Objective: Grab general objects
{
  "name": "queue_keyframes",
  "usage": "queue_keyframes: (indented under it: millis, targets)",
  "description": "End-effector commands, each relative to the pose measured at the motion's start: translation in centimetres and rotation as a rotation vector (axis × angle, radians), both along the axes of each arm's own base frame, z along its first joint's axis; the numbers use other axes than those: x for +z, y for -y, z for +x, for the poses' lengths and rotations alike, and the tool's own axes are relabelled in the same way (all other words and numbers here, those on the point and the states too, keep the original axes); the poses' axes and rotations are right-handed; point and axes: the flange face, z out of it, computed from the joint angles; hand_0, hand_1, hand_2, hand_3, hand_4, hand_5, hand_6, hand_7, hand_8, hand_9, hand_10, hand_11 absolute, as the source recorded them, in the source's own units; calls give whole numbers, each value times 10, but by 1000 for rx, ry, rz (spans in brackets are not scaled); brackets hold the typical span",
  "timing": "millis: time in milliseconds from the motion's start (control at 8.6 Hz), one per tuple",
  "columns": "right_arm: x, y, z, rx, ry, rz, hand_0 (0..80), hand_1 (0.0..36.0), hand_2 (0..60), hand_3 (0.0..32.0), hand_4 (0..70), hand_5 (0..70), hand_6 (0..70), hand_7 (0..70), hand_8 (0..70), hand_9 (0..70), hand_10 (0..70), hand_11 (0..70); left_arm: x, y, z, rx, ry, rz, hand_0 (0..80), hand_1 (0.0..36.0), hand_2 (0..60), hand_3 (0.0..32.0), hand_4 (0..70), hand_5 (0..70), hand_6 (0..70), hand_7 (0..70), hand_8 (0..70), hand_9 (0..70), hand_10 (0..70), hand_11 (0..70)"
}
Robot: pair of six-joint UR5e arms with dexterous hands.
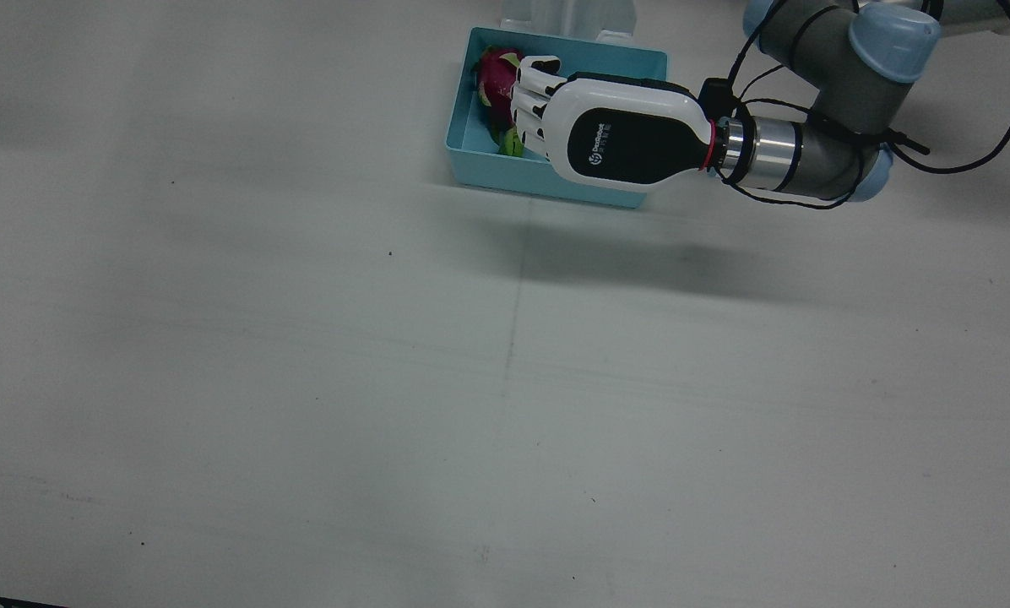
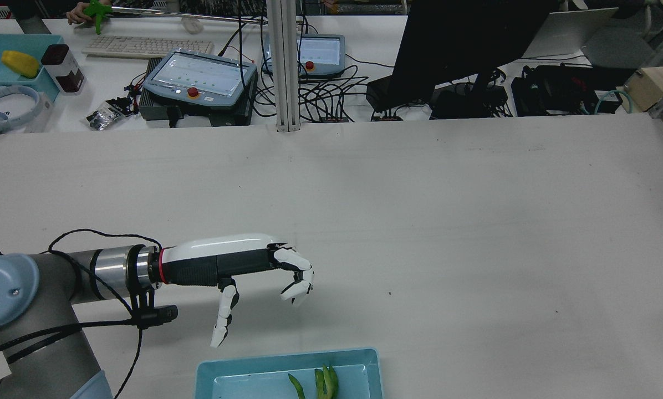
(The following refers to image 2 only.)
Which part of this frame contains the aluminium profile post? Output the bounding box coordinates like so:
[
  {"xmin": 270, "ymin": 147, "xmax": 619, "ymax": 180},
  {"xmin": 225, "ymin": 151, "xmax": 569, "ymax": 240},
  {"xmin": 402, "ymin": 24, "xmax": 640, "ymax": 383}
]
[{"xmin": 266, "ymin": 0, "xmax": 302, "ymax": 132}]

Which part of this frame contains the silver metal rod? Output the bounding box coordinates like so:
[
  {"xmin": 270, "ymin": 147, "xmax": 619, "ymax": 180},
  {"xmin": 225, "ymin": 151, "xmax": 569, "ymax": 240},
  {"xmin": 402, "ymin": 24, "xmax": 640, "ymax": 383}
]
[{"xmin": 110, "ymin": 6, "xmax": 304, "ymax": 25}]

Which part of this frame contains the green plastic clamp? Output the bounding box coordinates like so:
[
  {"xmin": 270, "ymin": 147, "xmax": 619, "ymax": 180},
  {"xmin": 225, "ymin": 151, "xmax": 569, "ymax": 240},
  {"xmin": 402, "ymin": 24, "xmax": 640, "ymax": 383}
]
[{"xmin": 83, "ymin": 0, "xmax": 112, "ymax": 35}]

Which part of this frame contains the clear bag of black parts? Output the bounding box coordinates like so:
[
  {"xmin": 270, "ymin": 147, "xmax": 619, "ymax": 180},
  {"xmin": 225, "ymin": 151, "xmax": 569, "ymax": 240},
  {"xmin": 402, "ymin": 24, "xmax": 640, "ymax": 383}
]
[{"xmin": 85, "ymin": 97, "xmax": 138, "ymax": 131}]

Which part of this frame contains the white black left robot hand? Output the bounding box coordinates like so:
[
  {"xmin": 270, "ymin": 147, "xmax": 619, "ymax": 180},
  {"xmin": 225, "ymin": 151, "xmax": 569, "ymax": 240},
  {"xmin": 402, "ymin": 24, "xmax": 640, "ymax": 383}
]
[{"xmin": 160, "ymin": 233, "xmax": 315, "ymax": 350}]

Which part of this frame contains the large grey teach pendant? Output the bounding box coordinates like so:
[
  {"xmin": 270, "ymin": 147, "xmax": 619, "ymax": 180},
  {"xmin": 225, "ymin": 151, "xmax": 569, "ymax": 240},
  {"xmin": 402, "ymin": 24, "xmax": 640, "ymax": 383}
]
[{"xmin": 142, "ymin": 50, "xmax": 258, "ymax": 114}]

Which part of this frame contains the white keyboard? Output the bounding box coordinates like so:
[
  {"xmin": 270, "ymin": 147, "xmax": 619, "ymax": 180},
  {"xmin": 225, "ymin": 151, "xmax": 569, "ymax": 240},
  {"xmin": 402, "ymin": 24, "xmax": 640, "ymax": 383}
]
[{"xmin": 82, "ymin": 35, "xmax": 215, "ymax": 59}]

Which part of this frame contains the black monitor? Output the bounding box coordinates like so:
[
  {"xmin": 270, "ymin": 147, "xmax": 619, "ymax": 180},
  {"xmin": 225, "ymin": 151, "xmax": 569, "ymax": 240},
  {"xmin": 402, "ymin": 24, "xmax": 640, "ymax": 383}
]
[{"xmin": 390, "ymin": 0, "xmax": 565, "ymax": 106}]

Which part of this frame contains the small grey teach pendant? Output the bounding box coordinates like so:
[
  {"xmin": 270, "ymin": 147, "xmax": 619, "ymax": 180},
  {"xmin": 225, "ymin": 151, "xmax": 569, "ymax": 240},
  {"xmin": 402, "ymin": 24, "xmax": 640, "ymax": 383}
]
[{"xmin": 262, "ymin": 33, "xmax": 346, "ymax": 78}]

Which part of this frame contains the dark grey controller box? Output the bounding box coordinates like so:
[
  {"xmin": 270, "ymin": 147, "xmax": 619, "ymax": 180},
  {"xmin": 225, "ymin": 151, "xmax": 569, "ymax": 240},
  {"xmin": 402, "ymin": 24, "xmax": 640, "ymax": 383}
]
[{"xmin": 139, "ymin": 55, "xmax": 258, "ymax": 127}]

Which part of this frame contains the white carton box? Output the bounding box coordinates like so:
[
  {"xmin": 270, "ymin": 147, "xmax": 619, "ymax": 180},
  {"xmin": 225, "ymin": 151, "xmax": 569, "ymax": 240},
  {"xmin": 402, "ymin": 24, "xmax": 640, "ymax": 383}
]
[{"xmin": 24, "ymin": 91, "xmax": 55, "ymax": 132}]

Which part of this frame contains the wooden block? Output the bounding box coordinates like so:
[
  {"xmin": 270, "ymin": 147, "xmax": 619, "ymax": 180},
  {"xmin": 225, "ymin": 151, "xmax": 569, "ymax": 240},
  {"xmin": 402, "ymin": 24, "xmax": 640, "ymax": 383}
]
[{"xmin": 623, "ymin": 66, "xmax": 663, "ymax": 113}]

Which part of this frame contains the black equipment bag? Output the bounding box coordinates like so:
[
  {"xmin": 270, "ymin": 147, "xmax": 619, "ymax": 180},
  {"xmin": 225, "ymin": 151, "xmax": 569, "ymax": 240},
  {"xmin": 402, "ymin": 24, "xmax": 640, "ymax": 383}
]
[{"xmin": 512, "ymin": 64, "xmax": 637, "ymax": 117}]

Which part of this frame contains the yellow toy fruit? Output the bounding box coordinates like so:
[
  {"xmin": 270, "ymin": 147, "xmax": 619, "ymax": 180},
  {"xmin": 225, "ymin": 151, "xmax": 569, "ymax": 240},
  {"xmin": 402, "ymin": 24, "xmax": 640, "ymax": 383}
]
[{"xmin": 1, "ymin": 50, "xmax": 40, "ymax": 78}]

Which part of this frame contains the black cable tangle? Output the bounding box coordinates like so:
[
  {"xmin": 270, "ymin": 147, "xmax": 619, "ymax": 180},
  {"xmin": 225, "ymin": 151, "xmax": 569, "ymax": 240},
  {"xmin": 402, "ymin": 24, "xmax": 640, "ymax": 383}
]
[{"xmin": 221, "ymin": 16, "xmax": 399, "ymax": 122}]

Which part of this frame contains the dark red jar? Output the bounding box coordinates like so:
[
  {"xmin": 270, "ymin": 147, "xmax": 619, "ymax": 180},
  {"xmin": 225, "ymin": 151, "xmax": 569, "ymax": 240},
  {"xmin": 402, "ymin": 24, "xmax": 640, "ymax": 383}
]
[{"xmin": 41, "ymin": 44, "xmax": 85, "ymax": 94}]

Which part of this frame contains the light blue plastic bin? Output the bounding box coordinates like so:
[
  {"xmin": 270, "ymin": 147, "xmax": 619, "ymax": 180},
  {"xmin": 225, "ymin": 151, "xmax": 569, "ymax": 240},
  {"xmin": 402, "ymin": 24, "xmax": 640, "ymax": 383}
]
[{"xmin": 194, "ymin": 347, "xmax": 385, "ymax": 399}]

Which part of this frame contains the black box beside monitor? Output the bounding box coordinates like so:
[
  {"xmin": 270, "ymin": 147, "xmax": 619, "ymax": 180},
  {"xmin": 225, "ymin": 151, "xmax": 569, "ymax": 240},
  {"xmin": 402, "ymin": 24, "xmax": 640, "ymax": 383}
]
[{"xmin": 366, "ymin": 75, "xmax": 421, "ymax": 113}]

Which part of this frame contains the person's left hand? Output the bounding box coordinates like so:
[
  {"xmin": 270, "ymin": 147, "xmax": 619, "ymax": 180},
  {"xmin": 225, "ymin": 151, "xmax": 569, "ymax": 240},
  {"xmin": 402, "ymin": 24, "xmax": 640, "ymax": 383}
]
[{"xmin": 65, "ymin": 2, "xmax": 96, "ymax": 26}]

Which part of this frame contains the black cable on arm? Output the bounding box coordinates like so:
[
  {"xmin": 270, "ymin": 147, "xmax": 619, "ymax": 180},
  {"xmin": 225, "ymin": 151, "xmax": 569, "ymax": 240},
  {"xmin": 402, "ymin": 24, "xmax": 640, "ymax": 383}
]
[{"xmin": 0, "ymin": 228, "xmax": 180, "ymax": 399}]

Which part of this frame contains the teal cable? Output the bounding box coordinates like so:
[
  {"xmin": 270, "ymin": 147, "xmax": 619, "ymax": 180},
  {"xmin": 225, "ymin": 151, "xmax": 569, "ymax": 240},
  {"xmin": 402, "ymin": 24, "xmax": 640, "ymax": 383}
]
[{"xmin": 595, "ymin": 89, "xmax": 634, "ymax": 115}]

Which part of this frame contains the pink dragon fruit toy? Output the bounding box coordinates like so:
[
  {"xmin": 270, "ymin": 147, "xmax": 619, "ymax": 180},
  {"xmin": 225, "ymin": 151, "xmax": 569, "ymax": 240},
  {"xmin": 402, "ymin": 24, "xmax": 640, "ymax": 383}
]
[{"xmin": 287, "ymin": 364, "xmax": 339, "ymax": 399}]

